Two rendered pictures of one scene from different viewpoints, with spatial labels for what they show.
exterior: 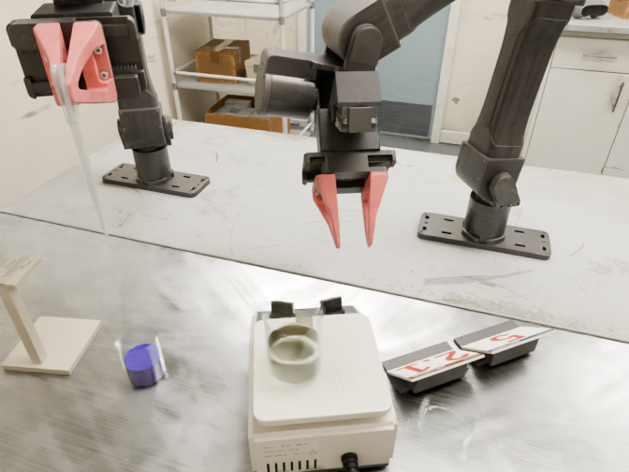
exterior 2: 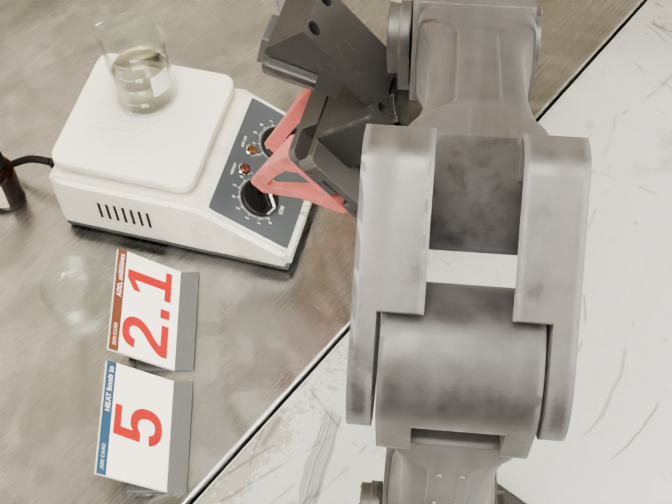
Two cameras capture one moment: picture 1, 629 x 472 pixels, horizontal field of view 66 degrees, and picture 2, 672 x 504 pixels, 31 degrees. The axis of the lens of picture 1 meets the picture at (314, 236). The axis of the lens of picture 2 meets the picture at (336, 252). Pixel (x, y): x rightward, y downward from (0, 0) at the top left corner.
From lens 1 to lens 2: 0.95 m
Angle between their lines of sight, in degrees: 73
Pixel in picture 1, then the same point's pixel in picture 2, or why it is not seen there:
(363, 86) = (291, 21)
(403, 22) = (414, 73)
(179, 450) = (186, 62)
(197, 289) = not seen: hidden behind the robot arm
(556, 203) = not seen: outside the picture
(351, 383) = (97, 136)
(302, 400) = (101, 91)
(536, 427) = (22, 397)
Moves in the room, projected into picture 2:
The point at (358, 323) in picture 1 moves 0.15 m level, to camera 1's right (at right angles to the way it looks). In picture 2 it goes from (175, 172) to (86, 329)
